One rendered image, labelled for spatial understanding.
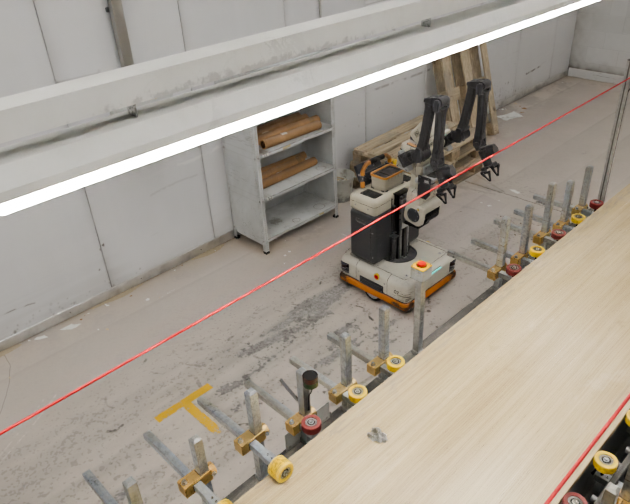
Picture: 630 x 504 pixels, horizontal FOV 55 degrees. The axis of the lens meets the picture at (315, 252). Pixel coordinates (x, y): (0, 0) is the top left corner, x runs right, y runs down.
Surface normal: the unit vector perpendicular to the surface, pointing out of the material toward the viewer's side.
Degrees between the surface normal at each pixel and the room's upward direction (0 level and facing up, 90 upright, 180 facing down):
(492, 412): 0
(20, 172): 61
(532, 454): 0
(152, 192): 90
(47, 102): 90
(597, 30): 90
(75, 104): 90
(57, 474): 0
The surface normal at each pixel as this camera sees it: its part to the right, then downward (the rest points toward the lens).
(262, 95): 0.58, -0.11
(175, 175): 0.70, 0.34
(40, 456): -0.05, -0.85
